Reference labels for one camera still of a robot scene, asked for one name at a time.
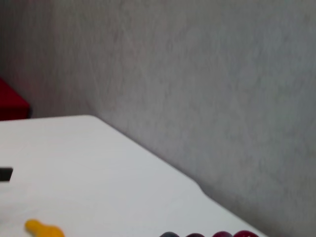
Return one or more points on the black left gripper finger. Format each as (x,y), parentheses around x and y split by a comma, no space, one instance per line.
(5,174)

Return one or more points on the yellow banana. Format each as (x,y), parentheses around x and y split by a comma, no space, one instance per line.
(42,228)

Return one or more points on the dark red grape bunch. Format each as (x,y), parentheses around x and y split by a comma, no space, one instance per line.
(244,234)

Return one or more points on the plain red box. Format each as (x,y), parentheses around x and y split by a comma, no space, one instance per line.
(12,103)

